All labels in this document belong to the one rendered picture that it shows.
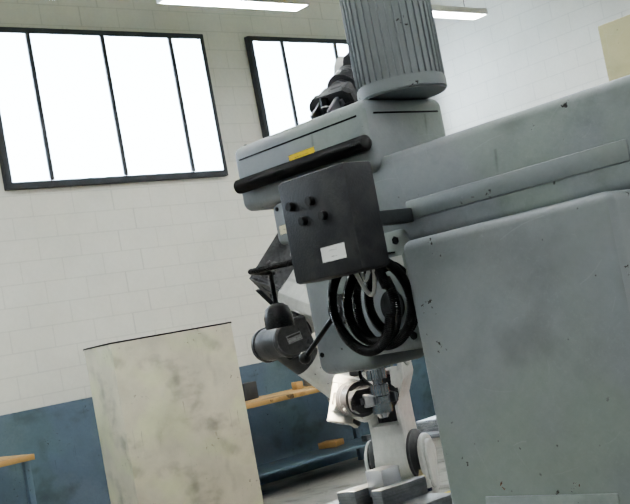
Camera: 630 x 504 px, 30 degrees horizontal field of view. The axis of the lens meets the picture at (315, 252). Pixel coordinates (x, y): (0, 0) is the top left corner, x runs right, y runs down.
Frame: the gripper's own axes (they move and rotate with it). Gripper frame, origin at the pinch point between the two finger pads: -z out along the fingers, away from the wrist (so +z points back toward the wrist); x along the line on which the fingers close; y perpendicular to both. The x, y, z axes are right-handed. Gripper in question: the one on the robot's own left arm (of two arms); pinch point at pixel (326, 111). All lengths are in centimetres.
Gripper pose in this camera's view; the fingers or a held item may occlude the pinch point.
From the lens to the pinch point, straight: 282.5
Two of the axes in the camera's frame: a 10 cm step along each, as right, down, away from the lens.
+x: -8.1, 1.9, 5.6
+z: 3.9, -5.4, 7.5
